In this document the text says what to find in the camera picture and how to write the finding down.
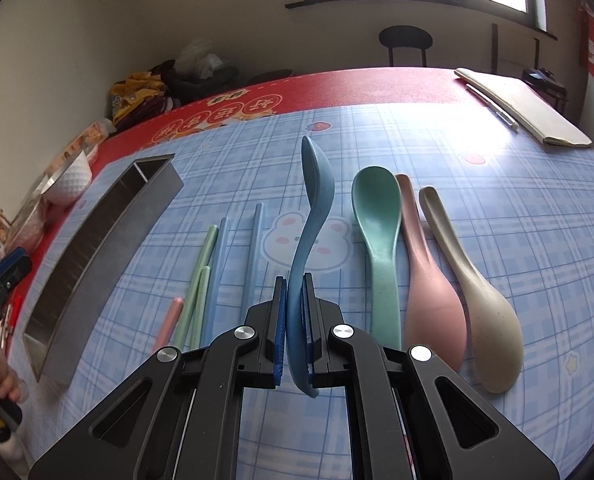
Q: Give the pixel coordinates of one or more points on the yellow snack bag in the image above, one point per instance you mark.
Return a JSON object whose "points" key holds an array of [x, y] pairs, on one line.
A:
{"points": [[134, 95]]}

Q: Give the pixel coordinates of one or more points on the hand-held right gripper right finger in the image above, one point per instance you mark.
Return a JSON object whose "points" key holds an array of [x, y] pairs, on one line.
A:
{"points": [[307, 310]]}

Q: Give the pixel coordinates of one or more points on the beige spoon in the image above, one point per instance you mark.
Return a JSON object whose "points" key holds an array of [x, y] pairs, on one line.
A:
{"points": [[494, 335]]}

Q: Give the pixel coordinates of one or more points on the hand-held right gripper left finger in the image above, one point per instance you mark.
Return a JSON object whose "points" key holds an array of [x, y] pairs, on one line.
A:
{"points": [[278, 330]]}

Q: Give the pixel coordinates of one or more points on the stainless steel utensil tray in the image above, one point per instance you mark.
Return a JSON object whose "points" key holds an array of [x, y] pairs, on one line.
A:
{"points": [[102, 240]]}

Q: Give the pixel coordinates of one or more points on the pink chopstick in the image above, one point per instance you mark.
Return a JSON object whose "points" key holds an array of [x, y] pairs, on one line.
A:
{"points": [[169, 322]]}

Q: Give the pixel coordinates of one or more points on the black round chair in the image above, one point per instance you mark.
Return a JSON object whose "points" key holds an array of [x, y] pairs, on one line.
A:
{"points": [[406, 37]]}

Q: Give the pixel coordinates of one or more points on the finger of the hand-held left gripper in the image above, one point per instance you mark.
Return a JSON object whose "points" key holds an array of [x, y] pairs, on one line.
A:
{"points": [[11, 264]]}

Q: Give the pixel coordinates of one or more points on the blue spoon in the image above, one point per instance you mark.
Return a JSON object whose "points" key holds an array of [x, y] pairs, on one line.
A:
{"points": [[317, 175]]}

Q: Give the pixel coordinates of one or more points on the dark window sill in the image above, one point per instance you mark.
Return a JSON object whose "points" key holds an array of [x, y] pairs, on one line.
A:
{"points": [[427, 5]]}

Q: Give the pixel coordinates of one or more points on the dark grey bin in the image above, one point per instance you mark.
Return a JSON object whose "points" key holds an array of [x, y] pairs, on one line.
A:
{"points": [[202, 85]]}

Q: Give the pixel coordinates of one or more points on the tissue pack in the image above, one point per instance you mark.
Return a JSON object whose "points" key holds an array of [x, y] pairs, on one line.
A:
{"points": [[84, 140]]}

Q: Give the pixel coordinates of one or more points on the plastic-wrapped bowl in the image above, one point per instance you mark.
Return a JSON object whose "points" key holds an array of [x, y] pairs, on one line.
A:
{"points": [[29, 215]]}

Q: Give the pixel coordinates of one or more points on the red printed tablecloth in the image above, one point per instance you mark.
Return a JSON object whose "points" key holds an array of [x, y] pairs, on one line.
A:
{"points": [[352, 85]]}

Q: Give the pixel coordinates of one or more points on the blue chopstick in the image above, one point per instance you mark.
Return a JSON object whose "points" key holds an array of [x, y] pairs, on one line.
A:
{"points": [[254, 250], [217, 270]]}

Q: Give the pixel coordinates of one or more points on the blue plaid table mat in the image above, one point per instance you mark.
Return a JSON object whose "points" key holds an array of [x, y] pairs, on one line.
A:
{"points": [[477, 260]]}

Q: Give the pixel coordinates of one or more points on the clear plastic bag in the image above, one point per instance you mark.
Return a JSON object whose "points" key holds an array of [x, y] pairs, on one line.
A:
{"points": [[199, 57]]}

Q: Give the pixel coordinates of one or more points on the silver pen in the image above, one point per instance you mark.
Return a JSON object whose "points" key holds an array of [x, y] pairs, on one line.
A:
{"points": [[492, 106]]}

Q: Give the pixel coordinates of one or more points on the green chopstick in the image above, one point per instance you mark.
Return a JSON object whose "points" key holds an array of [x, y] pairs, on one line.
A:
{"points": [[199, 300], [202, 270]]}

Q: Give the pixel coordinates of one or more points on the black air fryer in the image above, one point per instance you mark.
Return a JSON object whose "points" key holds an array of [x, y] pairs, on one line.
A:
{"points": [[269, 77]]}

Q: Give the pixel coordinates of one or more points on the green spoon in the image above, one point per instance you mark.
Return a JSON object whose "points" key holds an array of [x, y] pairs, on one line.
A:
{"points": [[377, 200]]}

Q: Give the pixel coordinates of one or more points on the white dimpled bowl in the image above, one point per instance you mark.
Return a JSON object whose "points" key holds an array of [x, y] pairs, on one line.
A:
{"points": [[72, 180]]}

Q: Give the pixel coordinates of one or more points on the pink spoon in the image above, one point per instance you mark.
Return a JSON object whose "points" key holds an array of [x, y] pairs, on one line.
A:
{"points": [[434, 310]]}

